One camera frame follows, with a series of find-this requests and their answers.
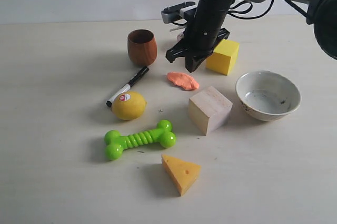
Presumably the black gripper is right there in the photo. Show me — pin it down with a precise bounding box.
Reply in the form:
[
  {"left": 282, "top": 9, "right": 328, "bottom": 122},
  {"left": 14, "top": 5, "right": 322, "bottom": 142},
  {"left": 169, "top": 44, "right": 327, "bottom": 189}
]
[{"left": 165, "top": 0, "right": 230, "bottom": 73}]

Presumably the orange putty blob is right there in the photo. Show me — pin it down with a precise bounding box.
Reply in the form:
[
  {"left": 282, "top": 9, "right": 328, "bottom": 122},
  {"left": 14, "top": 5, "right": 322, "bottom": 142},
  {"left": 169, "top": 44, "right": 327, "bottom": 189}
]
[{"left": 166, "top": 72, "right": 200, "bottom": 90}]

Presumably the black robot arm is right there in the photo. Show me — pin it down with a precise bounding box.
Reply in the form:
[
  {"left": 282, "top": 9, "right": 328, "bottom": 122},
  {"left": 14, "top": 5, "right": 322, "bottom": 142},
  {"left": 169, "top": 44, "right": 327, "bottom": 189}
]
[{"left": 161, "top": 0, "right": 336, "bottom": 73}]

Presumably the pink toy cake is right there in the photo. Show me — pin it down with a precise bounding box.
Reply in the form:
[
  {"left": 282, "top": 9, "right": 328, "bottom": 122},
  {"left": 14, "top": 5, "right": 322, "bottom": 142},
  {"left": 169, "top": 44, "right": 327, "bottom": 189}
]
[{"left": 176, "top": 32, "right": 184, "bottom": 42}]

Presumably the yellow foam cube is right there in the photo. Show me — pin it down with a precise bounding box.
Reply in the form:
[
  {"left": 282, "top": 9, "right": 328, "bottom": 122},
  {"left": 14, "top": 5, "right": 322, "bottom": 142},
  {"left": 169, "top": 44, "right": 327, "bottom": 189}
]
[{"left": 206, "top": 39, "right": 240, "bottom": 75}]

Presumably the brown wooden cup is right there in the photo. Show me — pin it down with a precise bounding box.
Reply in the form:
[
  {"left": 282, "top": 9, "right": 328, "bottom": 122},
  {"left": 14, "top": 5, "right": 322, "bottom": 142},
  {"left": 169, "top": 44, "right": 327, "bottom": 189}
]
[{"left": 127, "top": 29, "right": 157, "bottom": 67}]

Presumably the light wooden cube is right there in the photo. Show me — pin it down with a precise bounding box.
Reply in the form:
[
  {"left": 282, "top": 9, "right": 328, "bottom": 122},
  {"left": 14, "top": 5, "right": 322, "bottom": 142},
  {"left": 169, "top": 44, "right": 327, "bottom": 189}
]
[{"left": 187, "top": 86, "right": 233, "bottom": 135}]

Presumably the yellow lemon with sticker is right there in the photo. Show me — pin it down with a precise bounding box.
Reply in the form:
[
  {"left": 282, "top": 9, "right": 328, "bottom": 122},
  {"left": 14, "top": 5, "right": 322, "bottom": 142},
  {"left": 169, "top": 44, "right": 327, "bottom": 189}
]
[{"left": 111, "top": 91, "right": 147, "bottom": 120}]

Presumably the white ceramic bowl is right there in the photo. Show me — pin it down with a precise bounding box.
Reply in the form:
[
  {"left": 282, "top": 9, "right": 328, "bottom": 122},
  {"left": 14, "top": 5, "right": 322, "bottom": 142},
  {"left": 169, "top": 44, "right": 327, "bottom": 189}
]
[{"left": 235, "top": 70, "right": 302, "bottom": 122}]

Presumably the black white marker pen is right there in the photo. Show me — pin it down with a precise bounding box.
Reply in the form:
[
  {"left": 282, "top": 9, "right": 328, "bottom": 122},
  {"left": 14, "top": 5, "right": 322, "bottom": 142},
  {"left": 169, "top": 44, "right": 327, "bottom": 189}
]
[{"left": 105, "top": 66, "right": 149, "bottom": 108}]

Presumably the green toy bone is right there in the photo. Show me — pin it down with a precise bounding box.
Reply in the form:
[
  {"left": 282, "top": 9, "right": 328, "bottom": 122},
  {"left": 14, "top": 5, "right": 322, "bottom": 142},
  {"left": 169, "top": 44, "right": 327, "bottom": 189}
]
[{"left": 104, "top": 119, "right": 176, "bottom": 160}]

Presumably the yellow toy cheese wedge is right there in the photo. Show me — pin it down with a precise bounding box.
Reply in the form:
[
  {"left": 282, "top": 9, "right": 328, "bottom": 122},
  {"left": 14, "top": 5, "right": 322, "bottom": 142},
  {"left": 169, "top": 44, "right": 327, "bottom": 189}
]
[{"left": 161, "top": 154, "right": 201, "bottom": 196}]

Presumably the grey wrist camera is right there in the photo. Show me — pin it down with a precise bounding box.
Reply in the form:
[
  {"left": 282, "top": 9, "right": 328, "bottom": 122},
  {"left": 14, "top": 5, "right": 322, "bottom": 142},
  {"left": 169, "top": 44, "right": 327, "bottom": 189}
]
[{"left": 161, "top": 1, "right": 196, "bottom": 24}]

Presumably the black cable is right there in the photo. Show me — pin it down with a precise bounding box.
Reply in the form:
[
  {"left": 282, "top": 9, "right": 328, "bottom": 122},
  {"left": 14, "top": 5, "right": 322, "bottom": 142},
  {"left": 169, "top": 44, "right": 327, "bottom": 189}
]
[{"left": 227, "top": 0, "right": 309, "bottom": 20}]

